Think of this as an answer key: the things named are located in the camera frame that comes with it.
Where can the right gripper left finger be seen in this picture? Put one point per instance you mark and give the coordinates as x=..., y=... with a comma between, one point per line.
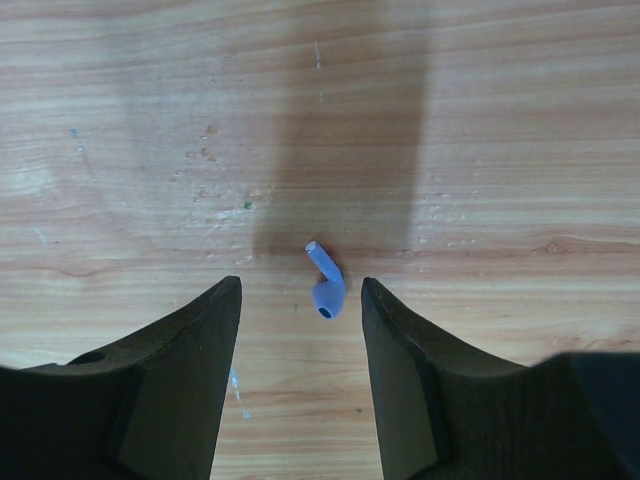
x=147, y=406

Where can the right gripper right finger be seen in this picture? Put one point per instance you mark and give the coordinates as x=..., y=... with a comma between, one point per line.
x=445, y=409

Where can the purple earbud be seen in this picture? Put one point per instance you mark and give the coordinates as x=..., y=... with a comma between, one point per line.
x=328, y=295

